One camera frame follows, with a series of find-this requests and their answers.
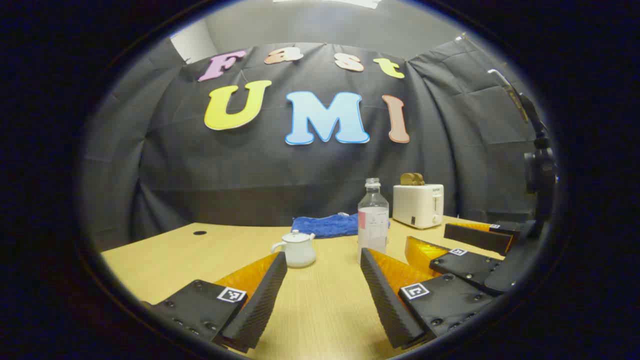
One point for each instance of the clear plastic water bottle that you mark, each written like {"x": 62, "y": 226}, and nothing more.
{"x": 372, "y": 210}

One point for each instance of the brown bread slice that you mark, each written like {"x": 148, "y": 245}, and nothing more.
{"x": 420, "y": 179}
{"x": 406, "y": 179}

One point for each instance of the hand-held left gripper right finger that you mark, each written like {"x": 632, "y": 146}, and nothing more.
{"x": 387, "y": 305}

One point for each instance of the white toaster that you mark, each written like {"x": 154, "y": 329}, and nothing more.
{"x": 415, "y": 205}

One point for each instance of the ceiling light panel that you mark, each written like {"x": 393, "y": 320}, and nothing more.
{"x": 345, "y": 3}

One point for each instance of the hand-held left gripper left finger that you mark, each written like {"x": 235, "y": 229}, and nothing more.
{"x": 260, "y": 305}

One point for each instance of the white ceramic teacup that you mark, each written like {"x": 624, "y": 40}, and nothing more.
{"x": 300, "y": 255}

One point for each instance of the blue towel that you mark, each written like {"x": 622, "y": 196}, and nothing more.
{"x": 325, "y": 225}

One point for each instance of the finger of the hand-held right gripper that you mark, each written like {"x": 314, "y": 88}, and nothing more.
{"x": 475, "y": 237}
{"x": 467, "y": 267}

